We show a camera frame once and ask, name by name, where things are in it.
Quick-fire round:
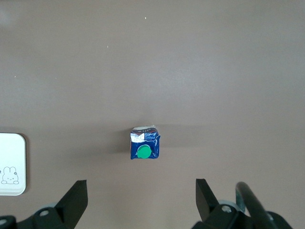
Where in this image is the cream tray with rabbit print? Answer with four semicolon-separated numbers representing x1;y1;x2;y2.
0;133;27;196

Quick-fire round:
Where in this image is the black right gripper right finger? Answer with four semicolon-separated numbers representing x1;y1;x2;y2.
192;178;253;229

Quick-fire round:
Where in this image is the blue milk carton green cap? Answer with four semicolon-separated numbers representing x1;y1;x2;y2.
130;124;161;160

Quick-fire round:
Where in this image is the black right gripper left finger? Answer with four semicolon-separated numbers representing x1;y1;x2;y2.
16;180;89;229

